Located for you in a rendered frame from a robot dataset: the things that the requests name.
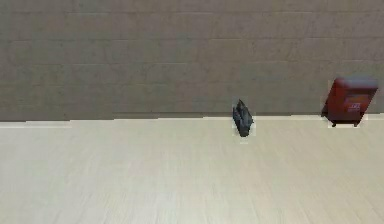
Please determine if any black crumpled bag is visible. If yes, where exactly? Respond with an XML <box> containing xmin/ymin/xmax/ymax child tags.
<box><xmin>232</xmin><ymin>98</ymin><xmax>255</xmax><ymax>138</ymax></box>

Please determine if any red box on legs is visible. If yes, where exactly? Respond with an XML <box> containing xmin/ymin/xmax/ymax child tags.
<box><xmin>320</xmin><ymin>76</ymin><xmax>380</xmax><ymax>128</ymax></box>

